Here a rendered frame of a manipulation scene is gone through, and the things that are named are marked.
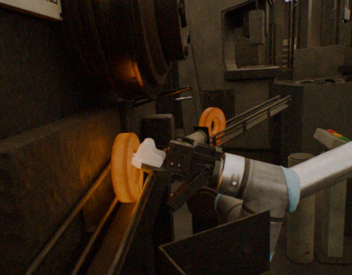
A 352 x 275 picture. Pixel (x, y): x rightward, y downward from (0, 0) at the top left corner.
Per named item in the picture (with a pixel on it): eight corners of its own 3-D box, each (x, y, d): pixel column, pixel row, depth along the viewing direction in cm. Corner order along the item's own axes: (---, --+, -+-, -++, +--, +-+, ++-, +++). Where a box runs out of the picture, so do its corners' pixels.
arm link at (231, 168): (232, 187, 74) (235, 205, 65) (211, 182, 74) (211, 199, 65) (242, 152, 72) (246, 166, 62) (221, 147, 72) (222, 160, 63)
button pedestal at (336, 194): (322, 267, 149) (327, 138, 135) (307, 239, 172) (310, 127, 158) (358, 268, 147) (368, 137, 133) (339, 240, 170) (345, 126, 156)
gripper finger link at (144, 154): (127, 135, 69) (167, 144, 69) (122, 160, 71) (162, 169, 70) (123, 138, 66) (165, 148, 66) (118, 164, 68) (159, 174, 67)
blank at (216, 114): (207, 150, 136) (214, 151, 134) (193, 126, 127) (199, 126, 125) (223, 125, 143) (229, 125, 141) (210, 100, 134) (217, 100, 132)
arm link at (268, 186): (295, 223, 64) (309, 177, 62) (234, 207, 65) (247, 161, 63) (284, 207, 73) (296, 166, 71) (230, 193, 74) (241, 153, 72)
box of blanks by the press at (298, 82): (299, 171, 276) (302, 82, 260) (261, 148, 357) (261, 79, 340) (407, 160, 288) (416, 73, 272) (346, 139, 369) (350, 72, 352)
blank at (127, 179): (105, 148, 62) (122, 147, 61) (125, 124, 76) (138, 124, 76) (117, 216, 67) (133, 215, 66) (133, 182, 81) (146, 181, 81)
